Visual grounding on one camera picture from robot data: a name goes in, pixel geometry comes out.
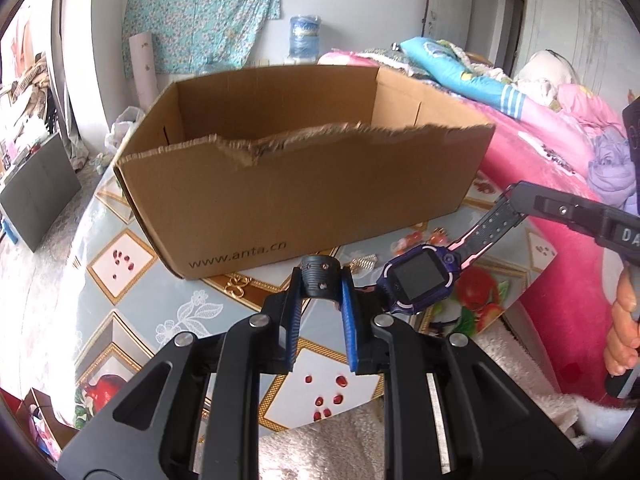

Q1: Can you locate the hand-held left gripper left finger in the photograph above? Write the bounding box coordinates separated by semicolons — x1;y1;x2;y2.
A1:
56;266;306;480

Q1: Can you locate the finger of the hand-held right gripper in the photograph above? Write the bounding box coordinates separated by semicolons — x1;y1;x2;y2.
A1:
502;181;608;241

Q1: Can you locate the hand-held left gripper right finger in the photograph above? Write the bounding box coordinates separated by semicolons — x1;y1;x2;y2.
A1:
340;267;591;480

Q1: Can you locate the purple black smartwatch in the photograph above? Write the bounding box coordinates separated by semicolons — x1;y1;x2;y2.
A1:
299;197;525;318

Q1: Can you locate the brown cardboard box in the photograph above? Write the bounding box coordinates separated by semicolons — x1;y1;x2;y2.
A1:
112;64;497;282

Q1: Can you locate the person's right hand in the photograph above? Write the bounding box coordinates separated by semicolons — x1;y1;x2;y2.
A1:
602;270;640;377

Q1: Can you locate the lavender cloth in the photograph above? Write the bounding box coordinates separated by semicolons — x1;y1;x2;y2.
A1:
587;127;636;207

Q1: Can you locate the pink pillow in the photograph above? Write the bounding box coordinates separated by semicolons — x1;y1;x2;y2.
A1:
555;82;626;136

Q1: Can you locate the white fleece garment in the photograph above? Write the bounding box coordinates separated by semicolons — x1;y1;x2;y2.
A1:
257;322;640;480

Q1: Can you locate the patterned pomegranate tablecloth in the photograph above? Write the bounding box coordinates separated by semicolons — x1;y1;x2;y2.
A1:
74;152;560;436

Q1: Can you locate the white plush pillow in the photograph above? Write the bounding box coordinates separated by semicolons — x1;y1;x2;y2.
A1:
515;50;583;107

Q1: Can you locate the blue patterned quilt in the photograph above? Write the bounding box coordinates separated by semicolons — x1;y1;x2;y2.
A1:
400;36;526;120

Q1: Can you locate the white panelled door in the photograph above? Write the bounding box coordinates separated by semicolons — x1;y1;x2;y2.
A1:
527;0;626;98

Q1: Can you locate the grey lace cushion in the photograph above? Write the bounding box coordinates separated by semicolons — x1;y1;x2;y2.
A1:
357;46;417;77

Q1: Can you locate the white plastic bag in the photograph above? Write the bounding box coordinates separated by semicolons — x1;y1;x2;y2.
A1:
102;106;147;156

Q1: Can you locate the brown paper bag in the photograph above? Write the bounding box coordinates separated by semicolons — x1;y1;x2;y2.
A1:
17;387;68;463

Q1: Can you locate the grey cabinet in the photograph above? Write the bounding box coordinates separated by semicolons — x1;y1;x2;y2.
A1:
0;132;82;253

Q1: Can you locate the blue water cooler bottle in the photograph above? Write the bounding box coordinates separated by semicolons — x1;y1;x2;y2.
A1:
289;14;322;61

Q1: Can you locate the pink paper roll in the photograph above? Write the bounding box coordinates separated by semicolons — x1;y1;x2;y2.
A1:
129;31;162;111

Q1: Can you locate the turquoise floral hanging cloth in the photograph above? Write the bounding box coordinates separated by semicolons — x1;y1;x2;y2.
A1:
122;0;282;79

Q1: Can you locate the grey curtain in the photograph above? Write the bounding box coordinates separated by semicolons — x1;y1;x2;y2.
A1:
47;0;86;171

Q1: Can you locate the pile of clothes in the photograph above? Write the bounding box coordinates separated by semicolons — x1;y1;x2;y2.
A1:
0;52;68;171

